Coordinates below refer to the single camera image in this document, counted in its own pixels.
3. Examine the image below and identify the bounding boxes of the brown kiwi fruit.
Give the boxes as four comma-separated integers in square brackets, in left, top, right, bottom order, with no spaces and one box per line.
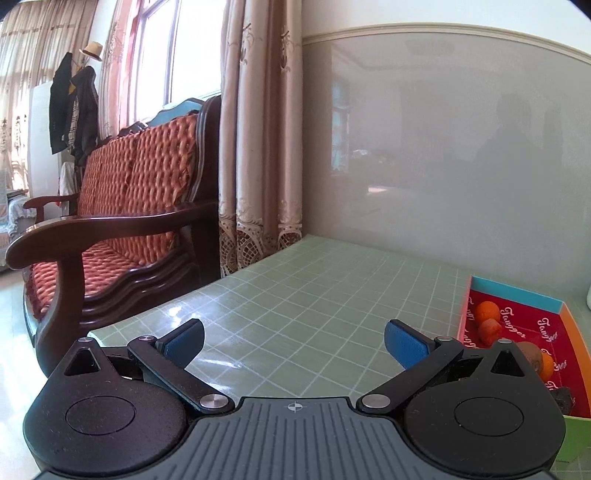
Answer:
[517,341,543,373]

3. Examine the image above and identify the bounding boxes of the orange tangerine front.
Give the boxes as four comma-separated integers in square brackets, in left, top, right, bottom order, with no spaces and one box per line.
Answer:
[538,350,554,382]

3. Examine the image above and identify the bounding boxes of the orange tangerine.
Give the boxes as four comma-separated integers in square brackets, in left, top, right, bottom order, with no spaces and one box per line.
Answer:
[474,301,501,324]
[478,318,503,348]
[538,350,554,382]

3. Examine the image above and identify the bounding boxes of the large dark water caltrop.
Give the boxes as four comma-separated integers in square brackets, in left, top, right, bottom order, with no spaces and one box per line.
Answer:
[550,387,574,415]

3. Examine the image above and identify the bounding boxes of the red colourful cardboard box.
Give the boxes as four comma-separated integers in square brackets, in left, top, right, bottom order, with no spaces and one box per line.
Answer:
[457,276,590,463]

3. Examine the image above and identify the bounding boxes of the wooden sofa orange cushions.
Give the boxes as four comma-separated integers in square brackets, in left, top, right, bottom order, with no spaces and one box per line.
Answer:
[6,96,221,374]

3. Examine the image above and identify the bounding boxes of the beige patterned curtain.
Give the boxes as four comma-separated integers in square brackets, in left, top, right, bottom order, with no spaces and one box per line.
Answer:
[218,0,304,275]

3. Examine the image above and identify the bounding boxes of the black hanging jacket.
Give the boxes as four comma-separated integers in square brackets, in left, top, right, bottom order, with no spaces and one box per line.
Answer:
[49,52,98,167]

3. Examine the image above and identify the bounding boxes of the pink sheer curtain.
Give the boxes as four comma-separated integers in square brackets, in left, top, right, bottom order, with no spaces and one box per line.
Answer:
[98,0,141,139]

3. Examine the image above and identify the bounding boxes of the straw hat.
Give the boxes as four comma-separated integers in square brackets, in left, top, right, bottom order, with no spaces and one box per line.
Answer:
[79,41,103,62]

